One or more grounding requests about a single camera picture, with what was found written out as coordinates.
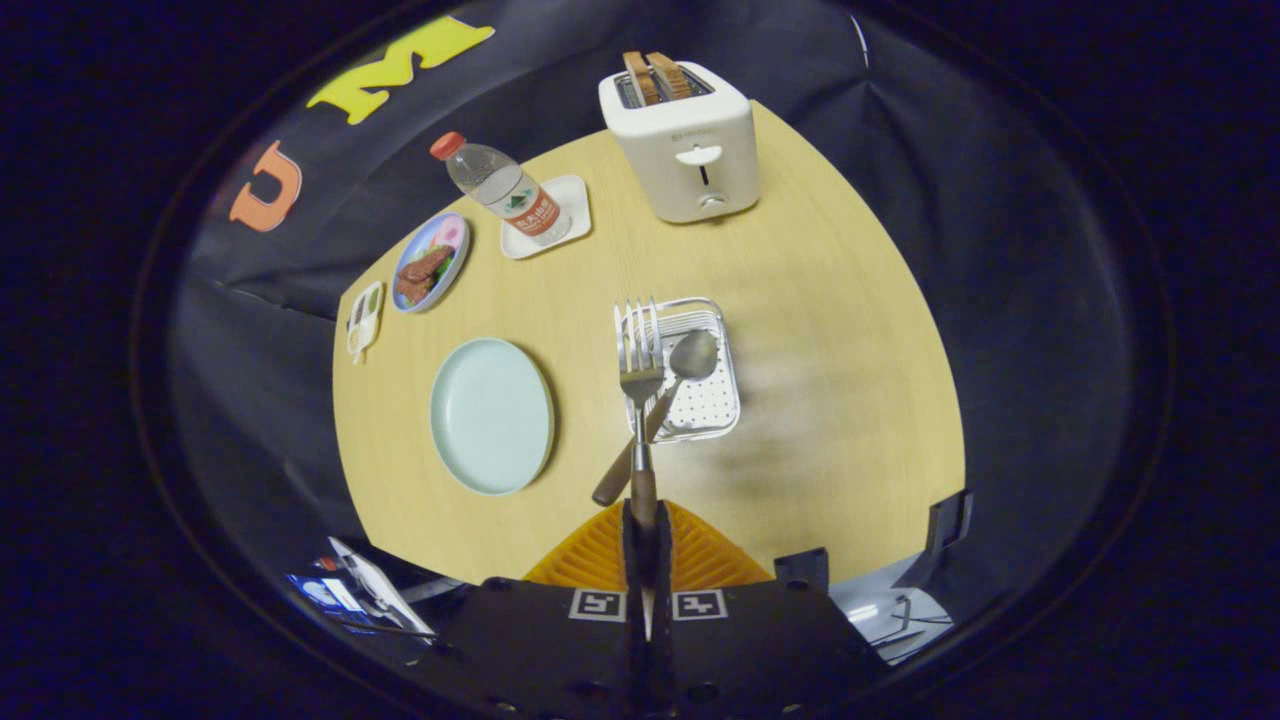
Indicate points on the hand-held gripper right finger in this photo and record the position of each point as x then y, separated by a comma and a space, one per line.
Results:
663, 625

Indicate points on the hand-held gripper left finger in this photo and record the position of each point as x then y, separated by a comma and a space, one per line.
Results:
632, 625

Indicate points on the black table clamp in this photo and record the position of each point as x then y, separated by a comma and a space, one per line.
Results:
800, 570
948, 525

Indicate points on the clear perforated drain basket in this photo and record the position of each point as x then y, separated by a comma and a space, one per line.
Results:
705, 410

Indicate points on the white sheet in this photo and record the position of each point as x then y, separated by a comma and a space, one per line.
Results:
385, 595

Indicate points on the pale green plate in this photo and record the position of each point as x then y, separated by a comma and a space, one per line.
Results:
490, 420

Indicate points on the white divided sauce dish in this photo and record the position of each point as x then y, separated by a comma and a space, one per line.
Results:
365, 320

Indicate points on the brown meat pieces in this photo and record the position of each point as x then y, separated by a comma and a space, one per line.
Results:
422, 272

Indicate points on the white square coaster tray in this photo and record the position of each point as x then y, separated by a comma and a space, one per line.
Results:
575, 200

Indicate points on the blue patterned plate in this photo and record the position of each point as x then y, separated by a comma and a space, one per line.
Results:
448, 232

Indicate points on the white toaster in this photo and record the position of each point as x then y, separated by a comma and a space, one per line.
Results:
690, 185

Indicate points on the clear water bottle red cap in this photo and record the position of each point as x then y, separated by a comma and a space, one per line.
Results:
510, 195

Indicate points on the black backdrop cloth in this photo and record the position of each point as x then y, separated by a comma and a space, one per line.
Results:
1050, 300

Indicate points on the toast slice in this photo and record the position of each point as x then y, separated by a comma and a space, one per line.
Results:
640, 78
670, 75

